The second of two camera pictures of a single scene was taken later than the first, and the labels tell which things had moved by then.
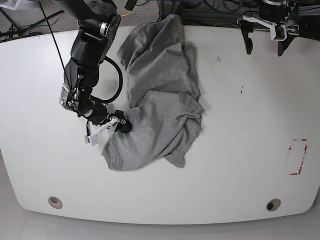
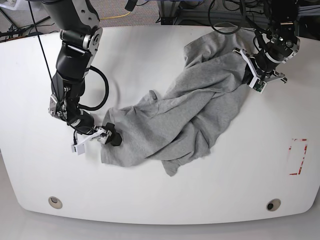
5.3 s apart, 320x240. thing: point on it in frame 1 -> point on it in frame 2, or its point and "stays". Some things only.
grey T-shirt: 163,97 -> 180,122
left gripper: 124,125 -> 103,134
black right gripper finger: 246,27 -> 248,77
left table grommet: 55,202 stays
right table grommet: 273,204 stays
